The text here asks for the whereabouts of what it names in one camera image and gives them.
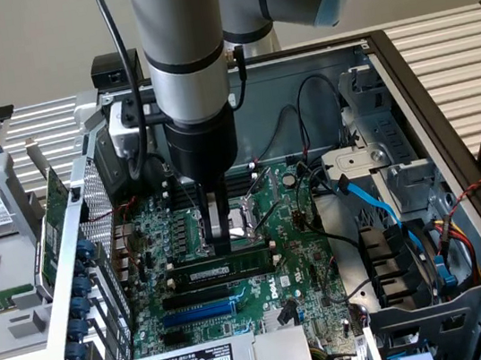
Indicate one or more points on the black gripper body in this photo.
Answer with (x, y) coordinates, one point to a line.
(202, 149)

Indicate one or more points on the green RAM stick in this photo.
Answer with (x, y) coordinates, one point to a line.
(0, 299)
(244, 264)

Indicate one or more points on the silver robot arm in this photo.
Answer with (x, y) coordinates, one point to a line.
(181, 26)

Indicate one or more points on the metal CPU socket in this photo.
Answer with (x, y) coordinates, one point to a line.
(241, 218)

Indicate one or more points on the thin metal locking lever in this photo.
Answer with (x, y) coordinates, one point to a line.
(268, 219)

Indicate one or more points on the green motherboard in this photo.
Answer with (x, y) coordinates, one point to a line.
(247, 287)

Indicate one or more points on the round coin battery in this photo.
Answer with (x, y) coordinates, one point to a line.
(288, 179)

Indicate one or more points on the long black expansion slot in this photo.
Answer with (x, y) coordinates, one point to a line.
(195, 298)

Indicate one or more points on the grey open PC case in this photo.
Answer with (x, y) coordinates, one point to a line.
(263, 90)

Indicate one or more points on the blue expansion slot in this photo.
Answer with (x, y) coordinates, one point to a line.
(197, 316)

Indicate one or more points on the silver chipset heatsink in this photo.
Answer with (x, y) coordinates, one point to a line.
(270, 320)

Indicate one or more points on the black box with port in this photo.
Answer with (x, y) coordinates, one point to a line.
(108, 68)

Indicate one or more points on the blue card retention clip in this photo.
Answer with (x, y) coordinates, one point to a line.
(76, 355)
(80, 308)
(86, 249)
(78, 331)
(81, 268)
(82, 287)

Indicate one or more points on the short black expansion slot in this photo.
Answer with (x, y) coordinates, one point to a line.
(174, 339)

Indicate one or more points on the silver metal disk bay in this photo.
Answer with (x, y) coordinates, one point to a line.
(355, 160)

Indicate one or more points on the green graphics card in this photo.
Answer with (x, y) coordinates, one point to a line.
(54, 194)

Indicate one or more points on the black fan shroud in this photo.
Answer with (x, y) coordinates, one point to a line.
(383, 258)

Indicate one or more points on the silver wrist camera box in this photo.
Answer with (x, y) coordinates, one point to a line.
(120, 134)

